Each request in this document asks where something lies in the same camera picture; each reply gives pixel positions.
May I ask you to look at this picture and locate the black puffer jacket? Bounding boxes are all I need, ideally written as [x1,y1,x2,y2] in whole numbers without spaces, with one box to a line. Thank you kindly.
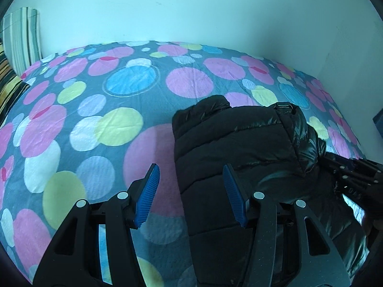
[172,95,372,287]

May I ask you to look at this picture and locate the yellow black striped pillow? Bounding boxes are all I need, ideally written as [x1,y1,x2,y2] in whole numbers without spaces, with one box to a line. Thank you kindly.
[0,40,31,126]

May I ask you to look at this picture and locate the grey bed sheet coloured circles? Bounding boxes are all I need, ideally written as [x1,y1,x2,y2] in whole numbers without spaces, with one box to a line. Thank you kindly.
[0,40,368,287]

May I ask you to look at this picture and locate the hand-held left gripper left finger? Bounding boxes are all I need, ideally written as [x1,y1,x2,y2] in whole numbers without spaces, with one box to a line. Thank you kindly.
[32,163,161,287]

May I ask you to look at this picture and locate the grey striped pillow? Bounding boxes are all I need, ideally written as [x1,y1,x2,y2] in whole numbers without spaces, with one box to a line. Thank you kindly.
[0,6,42,77]

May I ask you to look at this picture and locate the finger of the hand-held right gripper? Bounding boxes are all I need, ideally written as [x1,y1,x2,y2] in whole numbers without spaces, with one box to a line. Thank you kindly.
[323,152,362,174]
[333,174,364,200]

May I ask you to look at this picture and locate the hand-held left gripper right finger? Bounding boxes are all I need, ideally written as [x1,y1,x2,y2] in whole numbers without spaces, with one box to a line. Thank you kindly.
[223,164,351,287]

